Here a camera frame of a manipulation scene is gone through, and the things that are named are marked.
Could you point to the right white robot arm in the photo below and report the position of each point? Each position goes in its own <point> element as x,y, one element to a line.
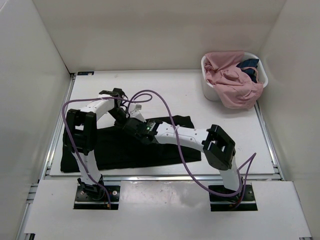
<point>214,142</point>

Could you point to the aluminium frame rail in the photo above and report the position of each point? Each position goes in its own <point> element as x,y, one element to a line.
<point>268,177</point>

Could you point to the black trousers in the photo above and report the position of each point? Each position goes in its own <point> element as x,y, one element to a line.
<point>117,150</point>

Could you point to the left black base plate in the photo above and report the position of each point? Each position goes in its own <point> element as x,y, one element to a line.
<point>87,201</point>

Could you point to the dark blue garment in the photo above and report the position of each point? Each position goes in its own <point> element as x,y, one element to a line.
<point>250,67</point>

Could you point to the blue white label sticker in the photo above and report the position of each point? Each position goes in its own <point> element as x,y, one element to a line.
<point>85,73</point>

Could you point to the pink garment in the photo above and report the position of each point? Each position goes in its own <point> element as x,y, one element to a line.
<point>235,88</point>

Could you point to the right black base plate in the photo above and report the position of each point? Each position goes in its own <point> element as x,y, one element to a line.
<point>242,202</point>

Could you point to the white plastic basket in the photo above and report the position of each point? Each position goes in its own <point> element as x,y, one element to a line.
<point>208,89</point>

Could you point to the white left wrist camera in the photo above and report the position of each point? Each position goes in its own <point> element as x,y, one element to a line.
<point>134,112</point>

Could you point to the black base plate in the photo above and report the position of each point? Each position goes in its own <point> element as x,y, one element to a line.
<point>87,201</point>
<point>242,202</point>

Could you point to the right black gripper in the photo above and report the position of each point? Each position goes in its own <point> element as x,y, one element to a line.
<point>146,123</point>

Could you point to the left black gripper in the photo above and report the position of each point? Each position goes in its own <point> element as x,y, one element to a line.
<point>119,123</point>

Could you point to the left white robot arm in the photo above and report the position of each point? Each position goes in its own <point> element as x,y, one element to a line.
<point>81,135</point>

